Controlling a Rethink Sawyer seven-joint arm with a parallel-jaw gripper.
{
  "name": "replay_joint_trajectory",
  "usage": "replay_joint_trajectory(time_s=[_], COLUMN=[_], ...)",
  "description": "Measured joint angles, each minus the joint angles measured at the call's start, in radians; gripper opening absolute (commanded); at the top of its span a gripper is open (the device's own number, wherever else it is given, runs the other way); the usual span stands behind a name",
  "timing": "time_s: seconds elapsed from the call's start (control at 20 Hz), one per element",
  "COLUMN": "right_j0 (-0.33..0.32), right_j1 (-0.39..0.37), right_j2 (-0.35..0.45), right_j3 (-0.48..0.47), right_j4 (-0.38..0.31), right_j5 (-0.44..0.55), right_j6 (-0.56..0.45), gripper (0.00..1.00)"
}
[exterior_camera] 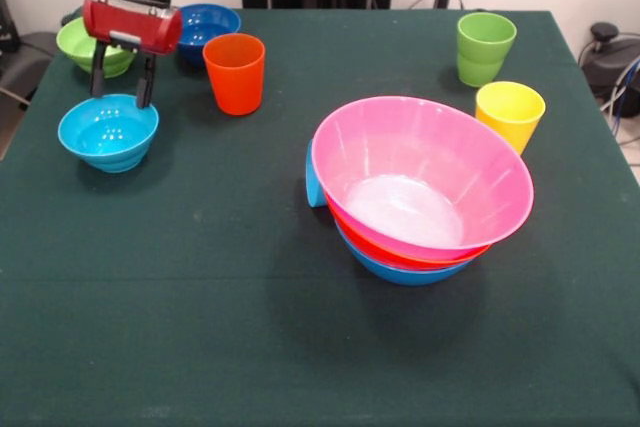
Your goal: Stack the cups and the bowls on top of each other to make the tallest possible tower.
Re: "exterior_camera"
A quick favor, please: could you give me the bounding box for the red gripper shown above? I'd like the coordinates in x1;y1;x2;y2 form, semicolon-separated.
81;0;184;110

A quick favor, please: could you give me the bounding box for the green ribbed bowl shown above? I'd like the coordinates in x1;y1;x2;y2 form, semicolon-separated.
55;16;137;79

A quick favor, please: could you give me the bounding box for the light blue ribbed bowl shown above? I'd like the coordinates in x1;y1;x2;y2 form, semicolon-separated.
57;93;160;174

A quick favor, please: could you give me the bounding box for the orange cup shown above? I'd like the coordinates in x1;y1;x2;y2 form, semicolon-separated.
202;33;266;117

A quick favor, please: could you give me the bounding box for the light blue cup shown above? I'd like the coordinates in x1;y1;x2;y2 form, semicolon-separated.
305;139;330;209

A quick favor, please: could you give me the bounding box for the large orange bowl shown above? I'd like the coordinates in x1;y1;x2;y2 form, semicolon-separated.
324;191;494;271

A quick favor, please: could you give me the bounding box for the large pink bowl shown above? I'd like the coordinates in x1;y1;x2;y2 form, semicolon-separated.
311;95;535;262

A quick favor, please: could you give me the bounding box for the large blue bowl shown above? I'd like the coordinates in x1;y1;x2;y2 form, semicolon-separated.
335;224;481;287

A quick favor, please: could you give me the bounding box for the green cup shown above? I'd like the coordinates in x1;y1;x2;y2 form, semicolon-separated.
456;11;518;88

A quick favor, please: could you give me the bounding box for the yellow cup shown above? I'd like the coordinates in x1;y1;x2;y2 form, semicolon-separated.
474;80;547;157

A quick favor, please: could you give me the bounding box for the dark blue ribbed bowl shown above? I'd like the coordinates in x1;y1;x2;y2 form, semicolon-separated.
174;2;243;68

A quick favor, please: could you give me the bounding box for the dark green tablecloth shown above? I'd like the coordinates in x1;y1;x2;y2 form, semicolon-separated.
0;5;640;427

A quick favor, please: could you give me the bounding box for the bundle of floor cables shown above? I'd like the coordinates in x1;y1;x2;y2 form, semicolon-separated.
599;54;640;168

